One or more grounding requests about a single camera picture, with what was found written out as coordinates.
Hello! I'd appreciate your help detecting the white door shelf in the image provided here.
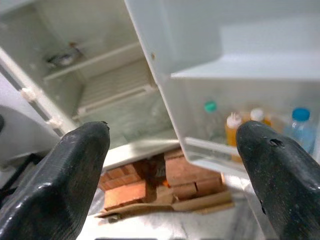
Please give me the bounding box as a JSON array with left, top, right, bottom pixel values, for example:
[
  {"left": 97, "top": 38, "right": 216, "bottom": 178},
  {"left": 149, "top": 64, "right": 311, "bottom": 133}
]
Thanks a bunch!
[{"left": 170, "top": 24, "right": 320, "bottom": 80}]

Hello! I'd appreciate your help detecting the white wire fridge shelf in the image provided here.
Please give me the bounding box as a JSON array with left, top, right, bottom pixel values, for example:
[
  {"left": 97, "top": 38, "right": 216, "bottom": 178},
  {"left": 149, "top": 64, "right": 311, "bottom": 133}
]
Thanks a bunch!
[
  {"left": 72, "top": 59, "right": 160, "bottom": 122},
  {"left": 42, "top": 41, "right": 145, "bottom": 81}
]

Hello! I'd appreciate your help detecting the clear door shelf rail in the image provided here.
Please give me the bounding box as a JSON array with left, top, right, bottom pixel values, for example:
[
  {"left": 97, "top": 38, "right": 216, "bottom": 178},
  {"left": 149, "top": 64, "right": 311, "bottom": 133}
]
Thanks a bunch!
[{"left": 183, "top": 136, "right": 247, "bottom": 173}]

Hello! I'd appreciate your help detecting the brown cardboard sheet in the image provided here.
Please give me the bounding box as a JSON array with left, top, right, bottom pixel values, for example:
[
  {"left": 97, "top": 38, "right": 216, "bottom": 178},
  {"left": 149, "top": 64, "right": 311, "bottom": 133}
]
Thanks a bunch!
[{"left": 94, "top": 191, "right": 235, "bottom": 221}]

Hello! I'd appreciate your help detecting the white fridge cabinet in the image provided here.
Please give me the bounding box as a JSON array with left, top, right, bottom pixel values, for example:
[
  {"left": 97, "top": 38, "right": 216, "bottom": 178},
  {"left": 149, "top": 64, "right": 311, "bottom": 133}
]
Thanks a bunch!
[{"left": 0, "top": 0, "right": 181, "bottom": 173}]

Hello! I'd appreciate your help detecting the white fridge door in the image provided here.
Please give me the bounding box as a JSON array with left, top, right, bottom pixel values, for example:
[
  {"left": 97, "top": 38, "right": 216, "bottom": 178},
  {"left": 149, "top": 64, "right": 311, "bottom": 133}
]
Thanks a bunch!
[{"left": 124, "top": 0, "right": 320, "bottom": 176}]

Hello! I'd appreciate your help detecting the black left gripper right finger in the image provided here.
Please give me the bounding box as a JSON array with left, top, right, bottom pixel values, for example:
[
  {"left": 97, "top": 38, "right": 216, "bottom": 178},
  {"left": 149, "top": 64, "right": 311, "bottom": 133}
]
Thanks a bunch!
[{"left": 236, "top": 119, "right": 320, "bottom": 240}]

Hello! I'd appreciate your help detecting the metal bowl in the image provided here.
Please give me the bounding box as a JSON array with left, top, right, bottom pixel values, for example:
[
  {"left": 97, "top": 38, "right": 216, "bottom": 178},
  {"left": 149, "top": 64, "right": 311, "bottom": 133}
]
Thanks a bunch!
[{"left": 45, "top": 41, "right": 82, "bottom": 68}]

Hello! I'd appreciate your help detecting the clear bottle with green cap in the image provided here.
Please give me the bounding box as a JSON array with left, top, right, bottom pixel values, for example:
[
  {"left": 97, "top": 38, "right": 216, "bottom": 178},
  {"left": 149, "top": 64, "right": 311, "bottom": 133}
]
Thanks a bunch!
[{"left": 202, "top": 100, "right": 227, "bottom": 142}]

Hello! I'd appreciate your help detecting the clear bottle with blue cap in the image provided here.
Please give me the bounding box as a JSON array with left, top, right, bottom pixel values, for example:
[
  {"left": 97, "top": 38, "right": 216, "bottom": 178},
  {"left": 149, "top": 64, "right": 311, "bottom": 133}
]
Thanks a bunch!
[{"left": 282, "top": 107, "right": 318, "bottom": 156}]

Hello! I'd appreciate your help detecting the orange bottle with white cap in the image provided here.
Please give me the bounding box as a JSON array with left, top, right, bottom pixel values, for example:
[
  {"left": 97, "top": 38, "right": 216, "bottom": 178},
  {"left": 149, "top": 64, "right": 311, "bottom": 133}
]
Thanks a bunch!
[{"left": 249, "top": 107, "right": 273, "bottom": 127}]

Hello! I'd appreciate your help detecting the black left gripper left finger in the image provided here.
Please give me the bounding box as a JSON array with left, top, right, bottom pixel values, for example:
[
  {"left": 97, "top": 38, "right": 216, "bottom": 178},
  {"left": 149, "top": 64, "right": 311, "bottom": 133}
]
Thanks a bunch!
[{"left": 0, "top": 121, "right": 111, "bottom": 240}]

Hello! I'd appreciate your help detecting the orange squeeze bottle white nozzle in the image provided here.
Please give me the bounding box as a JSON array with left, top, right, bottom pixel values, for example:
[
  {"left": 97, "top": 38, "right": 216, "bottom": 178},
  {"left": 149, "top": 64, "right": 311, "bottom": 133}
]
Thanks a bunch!
[{"left": 225, "top": 111, "right": 243, "bottom": 163}]

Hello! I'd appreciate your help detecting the red brick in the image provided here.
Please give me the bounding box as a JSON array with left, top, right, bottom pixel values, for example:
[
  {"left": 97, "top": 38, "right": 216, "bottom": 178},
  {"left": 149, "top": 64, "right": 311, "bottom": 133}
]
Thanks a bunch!
[
  {"left": 163, "top": 149, "right": 221, "bottom": 186},
  {"left": 98, "top": 162, "right": 141, "bottom": 191},
  {"left": 196, "top": 176, "right": 224, "bottom": 198},
  {"left": 171, "top": 182, "right": 198, "bottom": 201},
  {"left": 103, "top": 180, "right": 147, "bottom": 211}
]

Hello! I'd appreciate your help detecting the clear vegetable drawer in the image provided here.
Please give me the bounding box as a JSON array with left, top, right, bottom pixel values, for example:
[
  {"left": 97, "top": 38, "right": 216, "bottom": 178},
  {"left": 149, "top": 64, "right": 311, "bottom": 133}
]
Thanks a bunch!
[{"left": 79, "top": 92, "right": 180, "bottom": 151}]

